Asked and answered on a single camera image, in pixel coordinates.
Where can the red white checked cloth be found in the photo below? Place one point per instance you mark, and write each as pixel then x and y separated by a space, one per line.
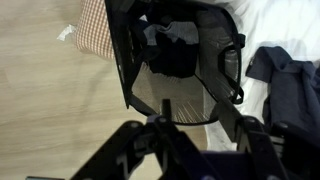
pixel 95 30

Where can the black mesh laundry bag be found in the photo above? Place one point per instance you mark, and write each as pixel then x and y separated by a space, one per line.
pixel 123 50

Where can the dark navy crumpled garment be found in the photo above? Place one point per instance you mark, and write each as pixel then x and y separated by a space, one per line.
pixel 286 86

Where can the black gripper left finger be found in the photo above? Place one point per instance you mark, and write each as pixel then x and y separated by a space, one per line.
pixel 160 146

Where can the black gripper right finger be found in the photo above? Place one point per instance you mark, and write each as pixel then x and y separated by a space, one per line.
pixel 263 150

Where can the white paper scrap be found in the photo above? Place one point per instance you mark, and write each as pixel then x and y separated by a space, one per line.
pixel 66 32

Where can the black socks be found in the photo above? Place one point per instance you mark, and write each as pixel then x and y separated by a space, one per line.
pixel 173 60

